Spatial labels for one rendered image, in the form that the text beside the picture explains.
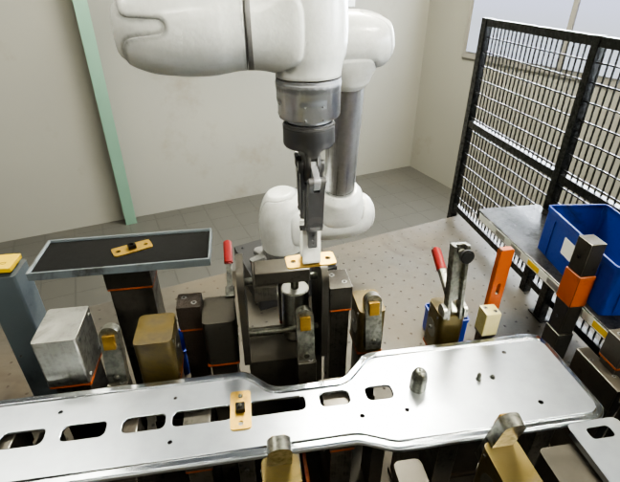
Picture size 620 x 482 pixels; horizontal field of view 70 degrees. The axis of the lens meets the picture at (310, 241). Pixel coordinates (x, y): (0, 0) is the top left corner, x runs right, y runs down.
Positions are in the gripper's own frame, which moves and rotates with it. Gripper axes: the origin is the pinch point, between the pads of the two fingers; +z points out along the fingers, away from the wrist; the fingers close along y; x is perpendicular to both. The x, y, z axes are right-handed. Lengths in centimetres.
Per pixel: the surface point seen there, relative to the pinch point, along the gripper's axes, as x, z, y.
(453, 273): 31.4, 15.5, -6.5
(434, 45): 175, 16, -334
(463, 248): 33.5, 10.5, -8.2
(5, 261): -61, 14, -28
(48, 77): -125, 18, -272
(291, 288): -1.6, 20.1, -14.3
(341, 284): 8.8, 18.8, -11.9
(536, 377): 44, 31, 10
